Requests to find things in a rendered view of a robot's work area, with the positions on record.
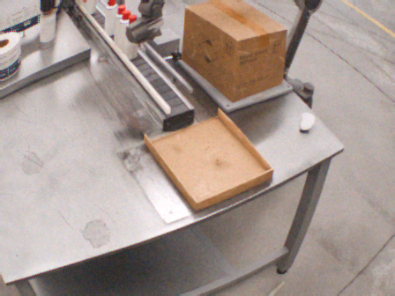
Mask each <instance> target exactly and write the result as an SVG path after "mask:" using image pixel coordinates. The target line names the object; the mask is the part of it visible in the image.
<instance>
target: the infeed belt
mask: <svg viewBox="0 0 395 296"><path fill-rule="evenodd" d="M91 16H92V17H93V19H95V21H97V22H96V23H98V24H99V25H100V27H101V28H102V29H103V31H105V28H104V27H105V22H106V20H105V17H104V16H103V14H102V13H101V12H100V11H99V10H98V9H97V8H96V11H95V13H94V14H93V15H91ZM85 19H87V21H88V22H89V23H90V25H91V26H92V27H93V28H94V30H95V31H96V32H97V33H98V35H99V36H100V37H101V38H102V39H103V41H105V43H106V44H107V46H108V47H109V48H110V49H111V51H112V52H113V53H114V54H115V56H116V57H117V59H119V61H120V62H121V63H122V65H123V66H124V67H125V69H126V70H127V71H128V72H129V73H130V74H131V75H132V76H133V77H134V79H135V80H136V81H137V82H138V84H139V85H140V87H141V88H142V89H143V90H144V91H145V93H146V94H147V95H148V96H149V98H151V99H152V102H153V103H154V104H155V105H156V107H157V108H158V109H159V110H160V111H161V112H162V113H163V114H164V116H165V117H166V118H169V117H173V116H176V115H180V114H183V113H185V112H188V111H191V109H190V108H189V107H187V105H186V104H185V103H184V102H183V101H182V100H181V98H180V97H179V96H178V95H177V94H176V93H175V91H174V90H173V89H172V88H171V87H170V86H169V85H168V83H167V82H166V81H164V80H163V79H162V78H161V75H160V74H159V73H157V71H156V70H155V69H154V68H153V67H151V64H150V63H148V62H147V61H146V60H145V59H144V57H143V56H141V55H140V54H139V52H138V55H137V57H136V58H135V59H133V60H131V61H130V62H131V63H132V64H134V66H135V68H136V69H138V71H139V72H140V74H142V76H143V77H144V78H145V79H146V80H147V81H148V83H149V84H150V85H151V87H152V88H153V89H154V90H155V91H156V92H157V93H158V94H159V95H160V96H161V98H162V99H164V100H165V102H166V103H167V104H168V105H169V107H170V108H171V113H169V114H166V113H165V112H164V110H163V109H162V108H161V107H160V105H159V104H158V103H157V102H156V100H155V98H154V97H153V96H152V95H151V94H150V93H149V92H148V91H147V90H146V89H145V88H144V86H143V85H142V84H141V82H140V81H139V80H138V79H137V77H136V76H135V75H134V74H133V72H131V70H130V68H128V67H127V65H126V63H124V62H123V60H122V59H121V57H120V56H119V55H118V54H117V53H116V52H115V51H114V50H113V48H112V47H110V44H108V42H107V41H106V40H105V39H104V37H103V36H102V35H101V33H99V31H98V30H97V29H96V28H95V26H93V23H91V21H90V20H89V19H88V18H87V17H86V16H85Z"/></svg>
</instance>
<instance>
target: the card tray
mask: <svg viewBox="0 0 395 296"><path fill-rule="evenodd" d="M145 147H146V148H148V149H149V150H150V152H151V153H152V154H153V156H154V157H155V159H156V160H157V161H158V163H159V164H160V166H161V167H162V168H163V170H164V171H165V172H166V174H167V176H168V178H169V179H170V180H172V182H173V183H174V184H175V185H176V187H177V188H178V189H179V190H180V192H181V193H182V194H183V196H184V197H185V199H186V200H188V201H189V203H190V204H191V206H192V207H193V208H194V210H195V211H199V210H202V209H204V208H205V207H208V206H211V205H213V204H216V203H218V202H221V201H223V200H225V199H228V198H229V197H231V196H236V195H238V194H241V193H242V192H244V191H246V190H247V189H250V188H253V187H255V186H257V185H259V184H261V183H263V182H264V181H268V180H270V178H272V173H273V167H272V165H271V164H270V163H269V162H268V161H267V160H266V158H265V157H264V156H263V155H262V154H261V153H260V152H259V151H258V150H257V149H256V147H255V146H254V145H253V144H252V143H251V142H250V141H249V140H248V139H247V137H246V136H244V134H243V133H242V132H241V131H240V130H239V129H238V128H237V127H236V126H235V125H234V124H233V122H232V120H231V119H230V118H229V117H228V116H227V115H226V114H224V113H223V112H222V111H221V110H220V108H218V115H217V116H216V117H214V118H212V119H209V120H206V121H203V122H199V123H196V125H193V126H191V127H188V128H185V129H181V130H178V131H176V132H172V133H170V134H167V135H165V136H162V137H158V138H155V140H153V141H151V140H150V139H149V137H148V136H147V135H146V134H145Z"/></svg>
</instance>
